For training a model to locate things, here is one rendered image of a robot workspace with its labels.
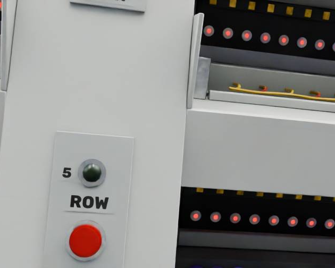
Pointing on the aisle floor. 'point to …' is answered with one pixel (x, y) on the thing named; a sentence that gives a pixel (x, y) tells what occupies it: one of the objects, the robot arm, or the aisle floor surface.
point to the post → (93, 118)
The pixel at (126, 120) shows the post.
